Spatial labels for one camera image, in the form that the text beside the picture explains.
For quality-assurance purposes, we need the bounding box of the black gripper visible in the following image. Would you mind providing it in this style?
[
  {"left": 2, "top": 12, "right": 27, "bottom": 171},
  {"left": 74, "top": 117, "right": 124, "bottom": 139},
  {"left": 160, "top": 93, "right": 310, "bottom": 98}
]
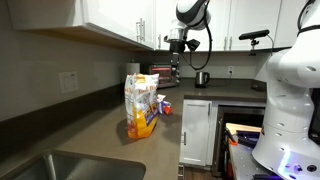
[{"left": 164, "top": 35, "right": 188, "bottom": 85}]

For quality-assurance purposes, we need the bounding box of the orange white snack pack bag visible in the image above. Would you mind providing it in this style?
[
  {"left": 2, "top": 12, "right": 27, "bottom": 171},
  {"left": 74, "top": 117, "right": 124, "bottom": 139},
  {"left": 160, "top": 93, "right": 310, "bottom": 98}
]
[{"left": 124, "top": 73, "right": 160, "bottom": 140}]

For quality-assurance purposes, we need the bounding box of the crumpled white blue red sachet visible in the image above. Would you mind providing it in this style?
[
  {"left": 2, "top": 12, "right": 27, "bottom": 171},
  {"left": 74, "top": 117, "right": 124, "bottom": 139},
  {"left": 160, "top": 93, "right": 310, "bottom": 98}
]
[{"left": 156, "top": 93, "right": 174, "bottom": 116}]

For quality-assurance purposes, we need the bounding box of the silver toaster oven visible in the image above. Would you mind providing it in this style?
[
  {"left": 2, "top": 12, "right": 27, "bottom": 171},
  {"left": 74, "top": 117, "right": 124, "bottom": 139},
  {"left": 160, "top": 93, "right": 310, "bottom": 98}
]
[{"left": 141, "top": 63, "right": 181, "bottom": 90}]

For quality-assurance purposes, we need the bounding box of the steel electric kettle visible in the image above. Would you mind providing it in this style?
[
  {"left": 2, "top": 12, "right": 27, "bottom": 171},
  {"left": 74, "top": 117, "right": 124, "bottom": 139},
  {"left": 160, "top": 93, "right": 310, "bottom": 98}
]
[{"left": 194, "top": 70, "right": 211, "bottom": 89}]

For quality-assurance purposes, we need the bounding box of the white paper towel roll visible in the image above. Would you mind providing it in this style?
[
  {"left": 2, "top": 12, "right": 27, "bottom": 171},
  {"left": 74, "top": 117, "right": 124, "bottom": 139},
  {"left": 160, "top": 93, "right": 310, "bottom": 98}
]
[{"left": 125, "top": 62, "right": 141, "bottom": 84}]

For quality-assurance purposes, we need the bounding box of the white lower cabinet door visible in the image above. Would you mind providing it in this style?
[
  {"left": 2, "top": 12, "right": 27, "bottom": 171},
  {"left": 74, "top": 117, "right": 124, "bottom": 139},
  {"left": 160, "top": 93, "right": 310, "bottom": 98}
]
[{"left": 179, "top": 98, "right": 214, "bottom": 167}]

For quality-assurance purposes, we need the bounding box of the white upper cabinet row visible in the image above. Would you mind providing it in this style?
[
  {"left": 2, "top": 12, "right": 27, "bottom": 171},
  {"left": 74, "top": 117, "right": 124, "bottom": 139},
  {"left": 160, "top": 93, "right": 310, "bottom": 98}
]
[{"left": 154, "top": 0, "right": 303, "bottom": 53}]

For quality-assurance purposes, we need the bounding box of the black orange tool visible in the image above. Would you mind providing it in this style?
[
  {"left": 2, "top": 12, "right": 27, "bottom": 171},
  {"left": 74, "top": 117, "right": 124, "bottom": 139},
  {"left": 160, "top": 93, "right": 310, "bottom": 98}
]
[{"left": 225, "top": 127, "right": 240, "bottom": 147}]

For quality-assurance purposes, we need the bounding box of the wooden board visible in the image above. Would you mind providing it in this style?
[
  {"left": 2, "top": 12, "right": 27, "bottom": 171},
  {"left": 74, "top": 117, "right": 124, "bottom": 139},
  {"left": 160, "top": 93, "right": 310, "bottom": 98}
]
[{"left": 225, "top": 122, "right": 263, "bottom": 135}]

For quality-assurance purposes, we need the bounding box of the robot mounting table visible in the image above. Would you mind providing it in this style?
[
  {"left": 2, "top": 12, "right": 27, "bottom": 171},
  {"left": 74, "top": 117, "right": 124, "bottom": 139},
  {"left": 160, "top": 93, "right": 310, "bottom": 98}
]
[{"left": 228, "top": 143, "right": 279, "bottom": 180}]

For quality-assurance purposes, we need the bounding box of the stainless steel sink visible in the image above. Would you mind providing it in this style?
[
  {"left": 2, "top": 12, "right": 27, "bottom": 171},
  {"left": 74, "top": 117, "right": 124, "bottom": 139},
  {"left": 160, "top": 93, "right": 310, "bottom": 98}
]
[{"left": 0, "top": 149, "right": 148, "bottom": 180}]

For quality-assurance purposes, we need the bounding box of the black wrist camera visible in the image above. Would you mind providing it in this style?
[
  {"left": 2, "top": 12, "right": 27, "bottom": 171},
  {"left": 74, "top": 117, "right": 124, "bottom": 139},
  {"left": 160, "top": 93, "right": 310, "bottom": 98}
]
[{"left": 186, "top": 38, "right": 201, "bottom": 52}]

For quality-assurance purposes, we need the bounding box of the black camera on stand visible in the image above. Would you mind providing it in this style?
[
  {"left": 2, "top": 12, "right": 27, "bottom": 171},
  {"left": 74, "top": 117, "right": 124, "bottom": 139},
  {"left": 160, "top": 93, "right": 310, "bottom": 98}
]
[{"left": 238, "top": 28, "right": 276, "bottom": 57}]

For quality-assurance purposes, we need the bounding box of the white upper wall cabinet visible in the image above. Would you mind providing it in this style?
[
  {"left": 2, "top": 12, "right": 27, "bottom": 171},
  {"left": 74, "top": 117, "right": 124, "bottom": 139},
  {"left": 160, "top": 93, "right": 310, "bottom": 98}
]
[{"left": 6, "top": 0, "right": 156, "bottom": 52}]

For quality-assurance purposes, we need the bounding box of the silver drawer handle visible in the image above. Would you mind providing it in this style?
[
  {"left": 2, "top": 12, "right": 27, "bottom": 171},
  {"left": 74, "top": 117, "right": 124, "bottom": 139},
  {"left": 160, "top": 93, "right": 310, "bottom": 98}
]
[{"left": 177, "top": 163, "right": 185, "bottom": 180}]

